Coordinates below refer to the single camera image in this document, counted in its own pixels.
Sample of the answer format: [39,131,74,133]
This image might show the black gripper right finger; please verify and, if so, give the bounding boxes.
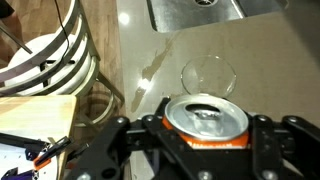
[250,114,320,180]

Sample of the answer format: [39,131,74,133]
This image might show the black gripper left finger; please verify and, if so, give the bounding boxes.
[66,98,214,180]

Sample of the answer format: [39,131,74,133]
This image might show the light wooden cart top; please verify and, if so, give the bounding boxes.
[0,94,78,180]

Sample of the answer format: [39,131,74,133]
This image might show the purple metal bracket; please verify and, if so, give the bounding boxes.
[0,167,40,180]

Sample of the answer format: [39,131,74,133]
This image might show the steel kitchen sink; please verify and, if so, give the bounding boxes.
[145,0,289,34]

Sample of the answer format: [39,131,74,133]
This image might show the clear tall drinking glass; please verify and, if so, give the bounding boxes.
[180,54,238,100]

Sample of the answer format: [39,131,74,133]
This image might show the thin black hanging cord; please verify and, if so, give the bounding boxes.
[54,0,74,66]

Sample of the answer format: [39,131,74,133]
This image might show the orange white soda can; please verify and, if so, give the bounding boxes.
[162,93,250,150]

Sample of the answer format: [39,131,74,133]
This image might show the orange black clamp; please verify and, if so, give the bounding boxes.
[32,135,73,171]

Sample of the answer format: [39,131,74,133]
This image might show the pale wooden slat chair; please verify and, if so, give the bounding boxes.
[0,0,126,128]

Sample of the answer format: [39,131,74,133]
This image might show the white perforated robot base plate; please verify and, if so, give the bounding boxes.
[0,142,60,180]

